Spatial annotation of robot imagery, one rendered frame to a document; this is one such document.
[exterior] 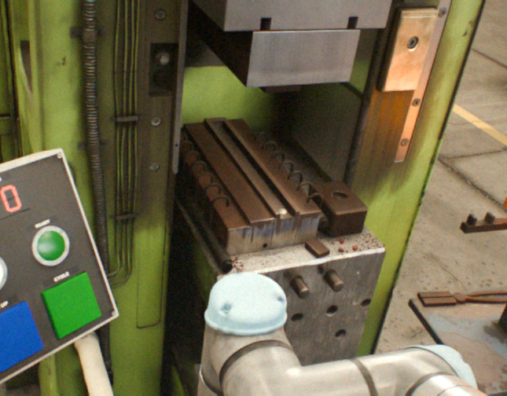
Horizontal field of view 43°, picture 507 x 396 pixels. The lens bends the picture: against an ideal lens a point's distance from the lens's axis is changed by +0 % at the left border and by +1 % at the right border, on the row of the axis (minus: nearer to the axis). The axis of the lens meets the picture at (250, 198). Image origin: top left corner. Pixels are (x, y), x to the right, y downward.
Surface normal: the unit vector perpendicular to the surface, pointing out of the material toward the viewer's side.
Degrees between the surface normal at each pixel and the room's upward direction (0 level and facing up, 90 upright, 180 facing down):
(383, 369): 2
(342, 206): 0
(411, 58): 90
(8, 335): 60
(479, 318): 0
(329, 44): 90
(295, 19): 90
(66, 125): 90
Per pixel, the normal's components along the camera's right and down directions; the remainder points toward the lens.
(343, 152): -0.91, 0.12
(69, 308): 0.69, -0.04
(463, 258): 0.12, -0.83
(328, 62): 0.39, 0.54
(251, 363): -0.31, -0.72
